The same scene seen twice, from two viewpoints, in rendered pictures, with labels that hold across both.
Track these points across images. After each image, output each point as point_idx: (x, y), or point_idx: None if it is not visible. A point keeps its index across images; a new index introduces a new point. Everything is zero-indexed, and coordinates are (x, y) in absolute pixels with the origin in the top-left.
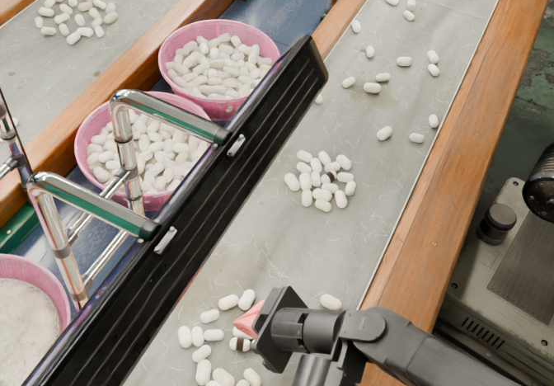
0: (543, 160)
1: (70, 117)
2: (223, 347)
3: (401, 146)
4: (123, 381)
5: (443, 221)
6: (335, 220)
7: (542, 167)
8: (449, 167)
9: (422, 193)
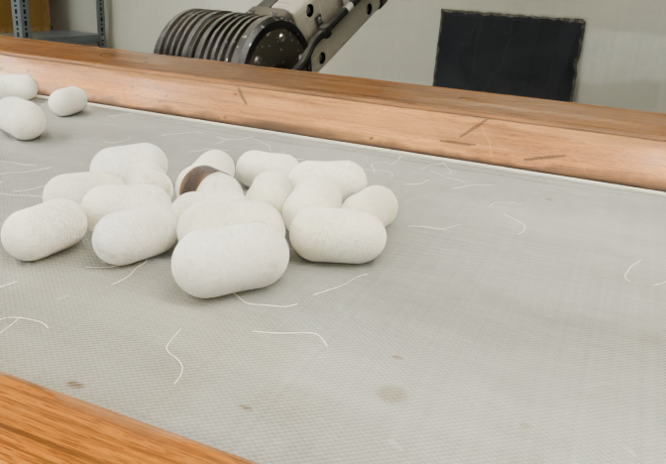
0: (200, 47)
1: None
2: None
3: (80, 125)
4: None
5: (390, 89)
6: (422, 217)
7: (224, 44)
8: (208, 72)
9: (295, 99)
